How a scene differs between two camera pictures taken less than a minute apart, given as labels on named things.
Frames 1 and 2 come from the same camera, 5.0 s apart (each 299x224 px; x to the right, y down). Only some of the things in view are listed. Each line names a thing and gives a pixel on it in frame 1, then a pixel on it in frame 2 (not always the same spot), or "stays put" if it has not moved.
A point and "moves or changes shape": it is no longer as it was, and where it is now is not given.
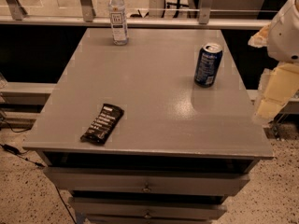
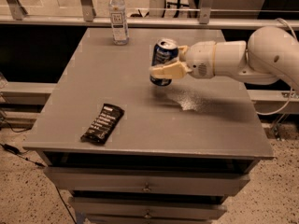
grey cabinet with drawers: (160, 130) stays put
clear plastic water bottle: (118, 18) stays put
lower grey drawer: (147, 209) stays put
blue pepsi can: (207, 63) moves or changes shape
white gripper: (286, 36) -> (200, 60)
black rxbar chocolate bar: (104, 124) stays put
